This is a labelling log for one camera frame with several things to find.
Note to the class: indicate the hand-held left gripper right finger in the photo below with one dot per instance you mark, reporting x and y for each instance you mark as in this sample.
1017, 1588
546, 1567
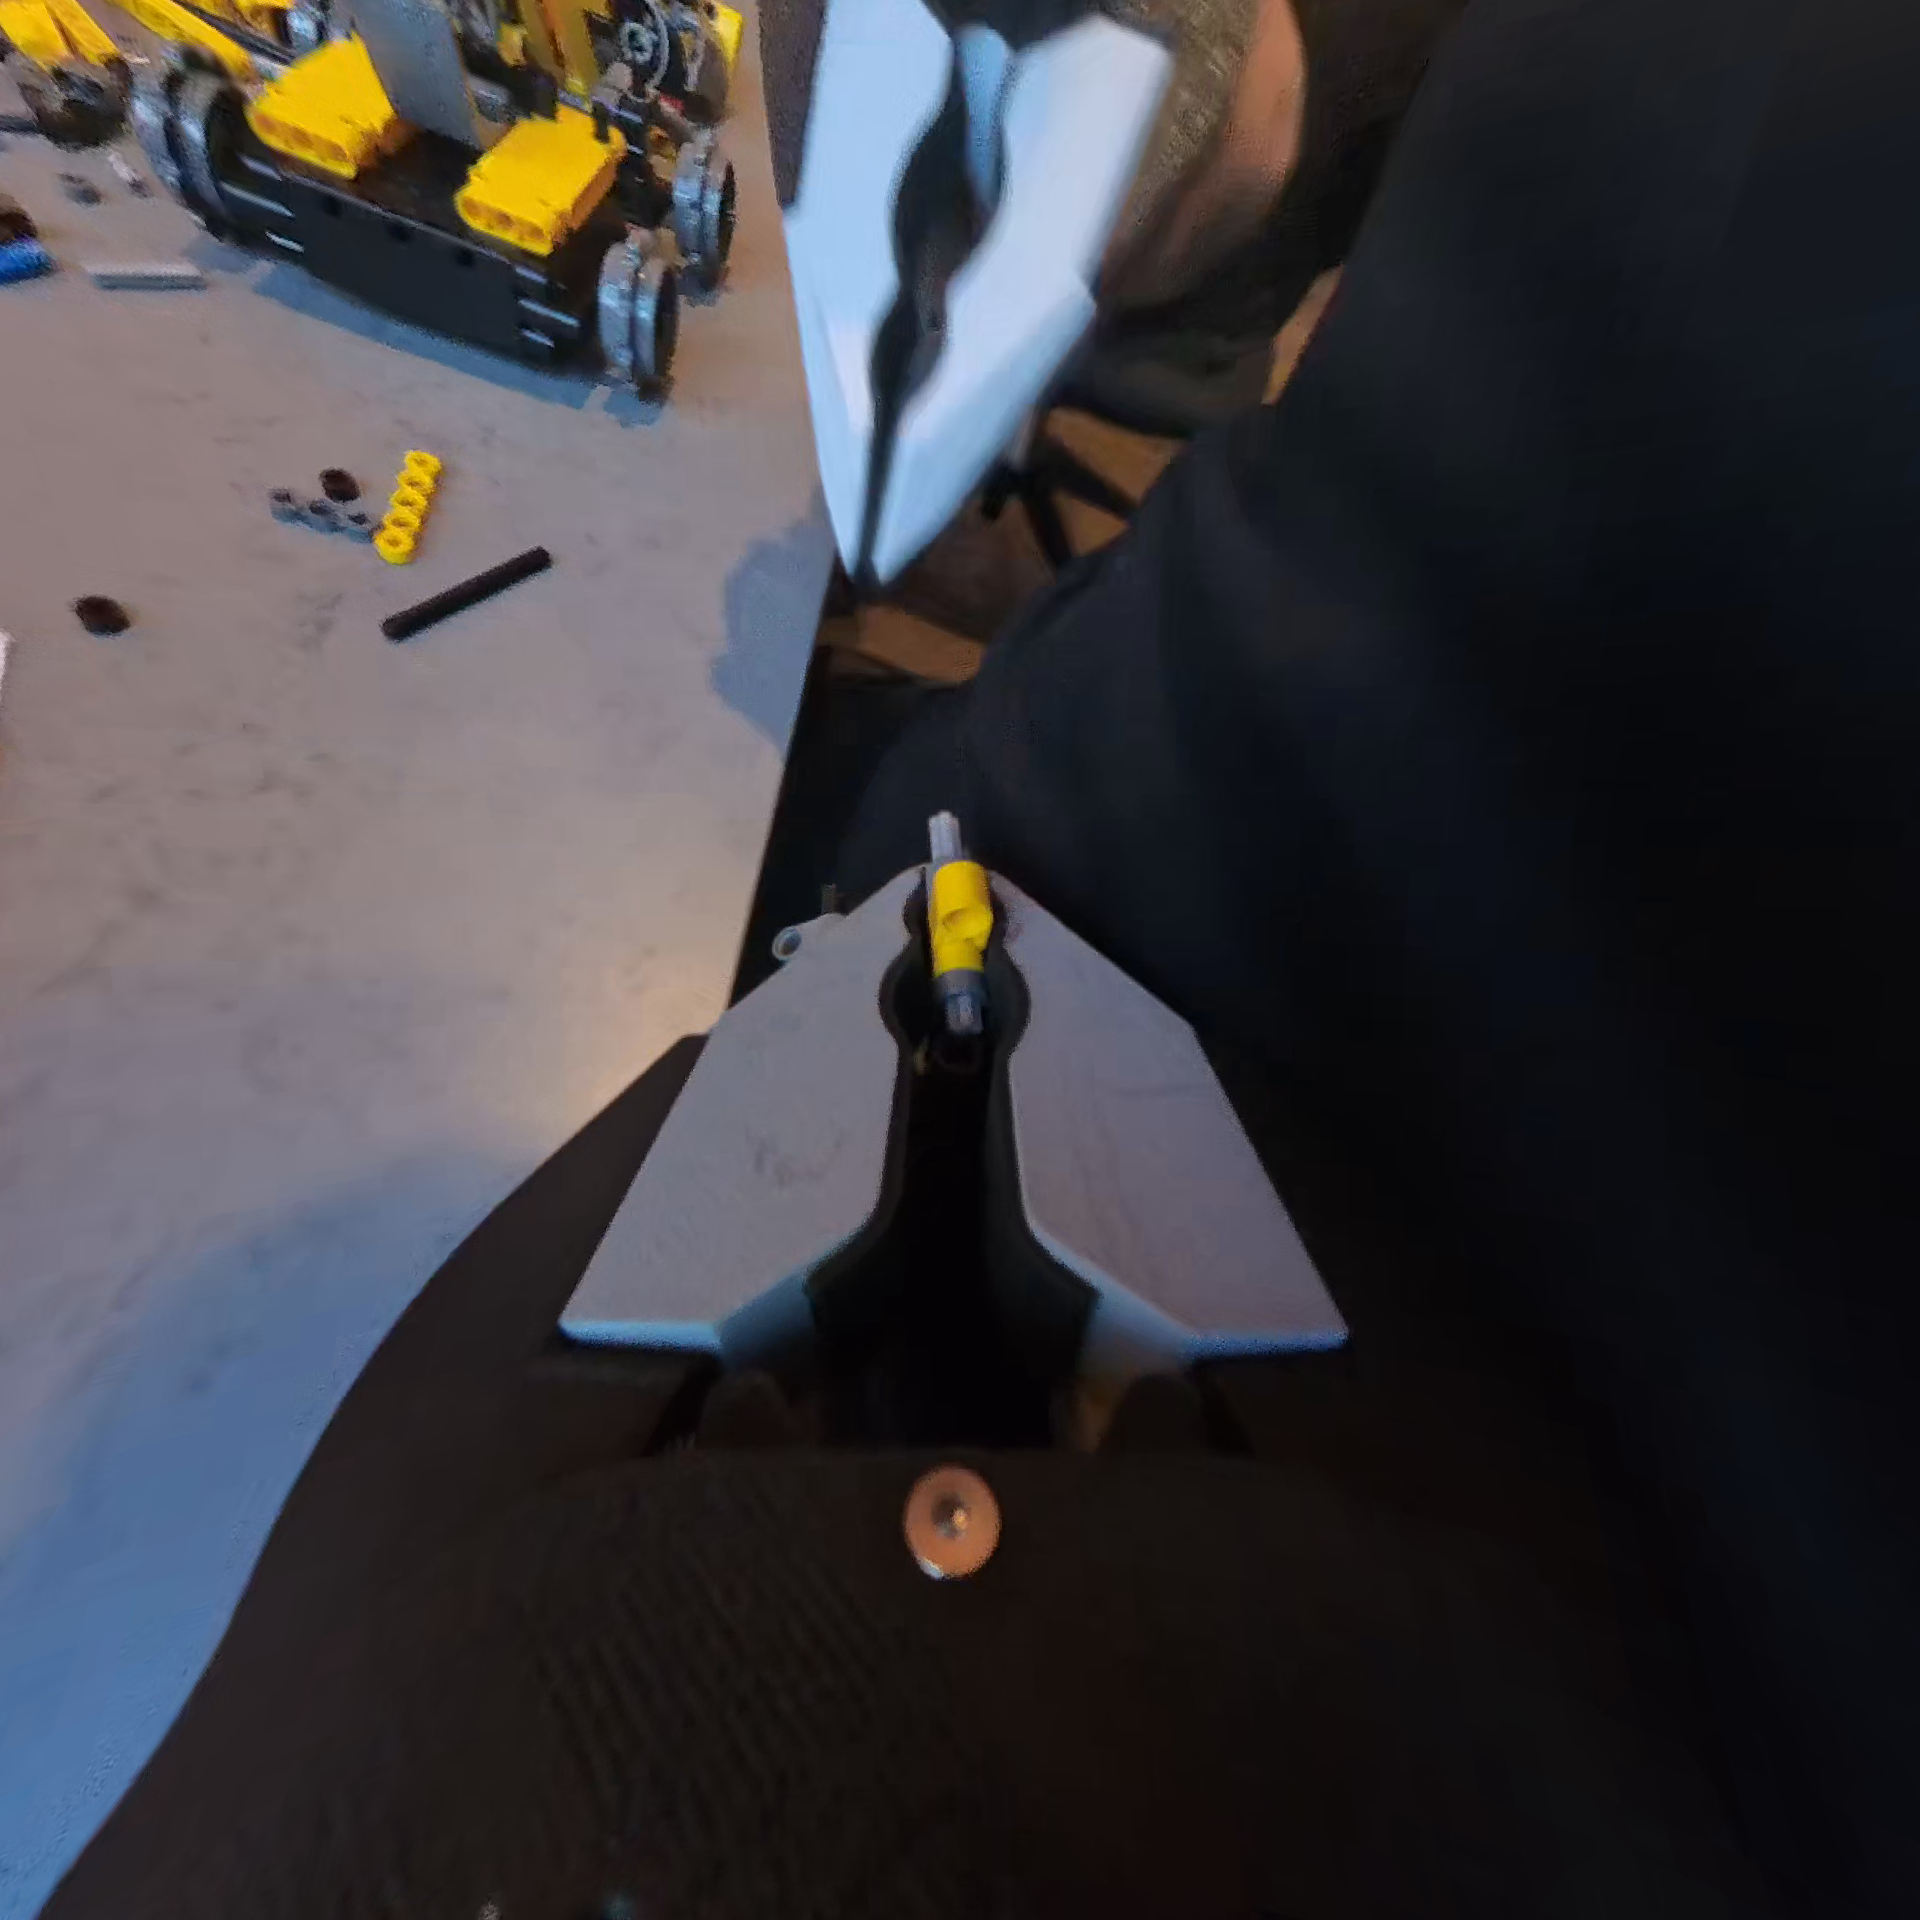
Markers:
1185, 1185

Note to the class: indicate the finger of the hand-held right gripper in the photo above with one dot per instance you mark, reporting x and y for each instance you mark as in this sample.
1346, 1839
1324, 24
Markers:
1049, 225
848, 225

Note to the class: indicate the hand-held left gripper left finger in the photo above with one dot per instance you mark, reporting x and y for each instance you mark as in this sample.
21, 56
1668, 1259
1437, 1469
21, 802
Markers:
750, 1185

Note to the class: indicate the small yellow axle assembly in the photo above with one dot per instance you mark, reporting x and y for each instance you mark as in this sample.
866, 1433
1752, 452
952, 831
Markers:
956, 908

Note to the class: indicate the yellow five-hole beam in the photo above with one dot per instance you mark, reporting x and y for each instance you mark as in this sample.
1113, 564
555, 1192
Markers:
404, 508

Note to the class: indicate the short black axle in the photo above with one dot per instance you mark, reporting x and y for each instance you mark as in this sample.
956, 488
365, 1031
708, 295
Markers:
464, 592

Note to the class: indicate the person's right hand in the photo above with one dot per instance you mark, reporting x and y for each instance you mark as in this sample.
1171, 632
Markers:
1237, 148

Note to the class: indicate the black office chair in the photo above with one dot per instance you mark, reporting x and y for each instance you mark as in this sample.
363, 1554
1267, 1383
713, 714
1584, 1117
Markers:
1049, 495

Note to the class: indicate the black yellow vehicle model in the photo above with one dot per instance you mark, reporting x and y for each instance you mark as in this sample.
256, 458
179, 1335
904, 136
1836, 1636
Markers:
388, 255

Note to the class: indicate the person's dark clothed body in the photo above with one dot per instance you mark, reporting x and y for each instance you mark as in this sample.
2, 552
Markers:
1500, 749

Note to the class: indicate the small grey three-hole connector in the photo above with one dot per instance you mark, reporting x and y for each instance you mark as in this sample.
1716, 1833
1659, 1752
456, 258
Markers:
318, 512

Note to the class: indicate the light grey axle piece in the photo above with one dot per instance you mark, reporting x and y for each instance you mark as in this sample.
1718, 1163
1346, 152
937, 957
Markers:
141, 275

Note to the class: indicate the pile of small brick pieces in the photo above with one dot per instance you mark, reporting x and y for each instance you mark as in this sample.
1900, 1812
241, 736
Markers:
66, 100

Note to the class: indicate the spread of yellow brick panels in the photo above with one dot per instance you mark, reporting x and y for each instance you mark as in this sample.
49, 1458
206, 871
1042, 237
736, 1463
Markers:
60, 31

